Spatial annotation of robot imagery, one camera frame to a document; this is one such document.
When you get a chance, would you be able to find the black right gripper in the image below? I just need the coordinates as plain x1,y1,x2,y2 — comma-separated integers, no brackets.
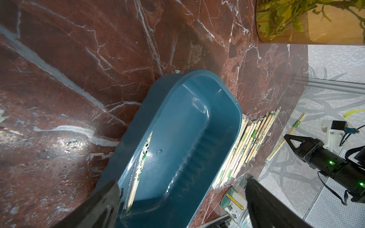
284,134,365,203

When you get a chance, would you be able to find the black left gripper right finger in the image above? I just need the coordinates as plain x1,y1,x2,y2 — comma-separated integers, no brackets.
245,177,311,228

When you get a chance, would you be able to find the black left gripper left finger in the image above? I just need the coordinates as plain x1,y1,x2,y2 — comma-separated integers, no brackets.
53,180,123,228

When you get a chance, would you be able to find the chopstick pair twelfth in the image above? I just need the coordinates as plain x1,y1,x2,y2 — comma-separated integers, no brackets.
265,112,307,163

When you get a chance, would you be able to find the chopstick pair eleventh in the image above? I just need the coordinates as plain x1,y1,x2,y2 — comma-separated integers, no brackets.
246,106,281,163

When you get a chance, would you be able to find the chopstick pair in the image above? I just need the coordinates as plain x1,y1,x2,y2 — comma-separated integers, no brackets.
220,121,257,186
228,118,263,180
236,111,274,173
213,114,250,189

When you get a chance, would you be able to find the teal plastic storage box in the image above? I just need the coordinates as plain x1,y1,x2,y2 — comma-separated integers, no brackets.
96,70,242,228

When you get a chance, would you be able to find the wrapped chopsticks green band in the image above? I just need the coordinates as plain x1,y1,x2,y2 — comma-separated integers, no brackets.
123,132,153,214

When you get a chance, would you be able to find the round canister with green label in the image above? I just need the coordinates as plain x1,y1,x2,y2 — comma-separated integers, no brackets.
220,187,247,221

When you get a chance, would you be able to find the artificial green potted plant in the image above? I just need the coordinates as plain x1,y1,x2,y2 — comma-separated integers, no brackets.
256,0,365,46

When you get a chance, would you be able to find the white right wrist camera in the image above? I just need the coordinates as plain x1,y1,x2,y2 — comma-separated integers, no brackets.
321,120,359,151

